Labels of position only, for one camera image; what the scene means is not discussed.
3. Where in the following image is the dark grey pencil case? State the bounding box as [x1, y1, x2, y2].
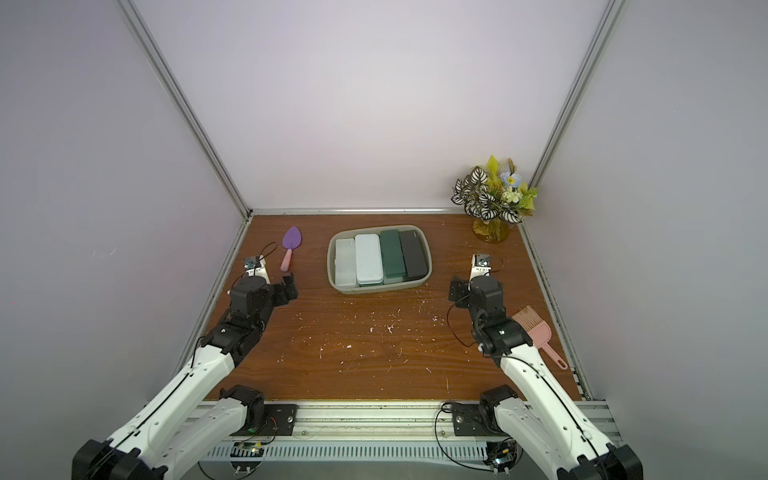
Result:
[399, 230, 429, 281]

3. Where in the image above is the dark green pencil case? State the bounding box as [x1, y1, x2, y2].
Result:
[379, 230, 406, 284]

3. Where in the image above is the frosted clear pencil case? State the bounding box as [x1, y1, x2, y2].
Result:
[335, 238, 357, 287]

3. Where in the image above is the grey-green plastic storage box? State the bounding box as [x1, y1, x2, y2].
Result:
[327, 225, 433, 295]

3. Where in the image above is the pale blue white pencil case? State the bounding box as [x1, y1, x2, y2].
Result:
[354, 233, 384, 285]

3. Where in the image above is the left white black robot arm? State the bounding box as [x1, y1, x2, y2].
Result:
[71, 273, 298, 479]

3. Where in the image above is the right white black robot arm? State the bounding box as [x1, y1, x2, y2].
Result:
[448, 275, 644, 479]

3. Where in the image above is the artificial flower plant in vase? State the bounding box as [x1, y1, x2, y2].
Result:
[451, 155, 538, 244]

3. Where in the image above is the left small circuit board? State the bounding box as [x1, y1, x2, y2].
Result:
[229, 443, 265, 479]

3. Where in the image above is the small circuit board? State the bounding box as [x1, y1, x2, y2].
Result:
[229, 443, 265, 479]
[484, 439, 522, 476]

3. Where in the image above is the right small circuit board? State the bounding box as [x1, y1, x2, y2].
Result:
[484, 439, 522, 476]

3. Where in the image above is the purple trowel pink handle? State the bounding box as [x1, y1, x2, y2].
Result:
[280, 226, 302, 272]

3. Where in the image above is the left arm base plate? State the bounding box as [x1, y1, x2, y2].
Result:
[234, 403, 298, 437]

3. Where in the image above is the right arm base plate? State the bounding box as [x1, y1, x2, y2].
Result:
[449, 402, 499, 437]

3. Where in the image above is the aluminium front rail frame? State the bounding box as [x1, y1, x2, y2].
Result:
[107, 376, 641, 480]

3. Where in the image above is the right black cable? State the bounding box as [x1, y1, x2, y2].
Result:
[433, 256, 607, 475]

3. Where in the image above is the left aluminium corner post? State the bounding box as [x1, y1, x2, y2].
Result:
[116, 0, 253, 221]

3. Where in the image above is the aluminium corner post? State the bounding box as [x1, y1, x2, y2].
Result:
[116, 0, 253, 221]
[530, 0, 627, 187]

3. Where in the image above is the right aluminium corner post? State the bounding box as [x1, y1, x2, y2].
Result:
[530, 0, 627, 187]

